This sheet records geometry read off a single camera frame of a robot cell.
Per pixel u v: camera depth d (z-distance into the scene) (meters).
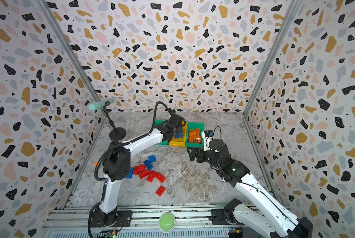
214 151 0.53
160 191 0.82
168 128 0.71
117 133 1.07
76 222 0.73
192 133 1.04
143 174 0.87
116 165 0.52
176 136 0.76
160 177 0.86
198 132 1.07
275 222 0.40
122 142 0.56
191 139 1.04
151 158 0.94
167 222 0.72
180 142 0.97
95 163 0.92
